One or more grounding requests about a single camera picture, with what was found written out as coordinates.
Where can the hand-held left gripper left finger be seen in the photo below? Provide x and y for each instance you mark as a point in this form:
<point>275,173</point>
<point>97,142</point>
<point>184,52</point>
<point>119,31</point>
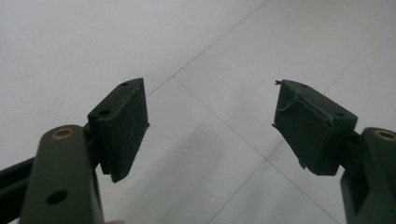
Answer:
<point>121,133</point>

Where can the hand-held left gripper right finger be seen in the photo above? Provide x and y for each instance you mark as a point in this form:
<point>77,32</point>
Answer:
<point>311,133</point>

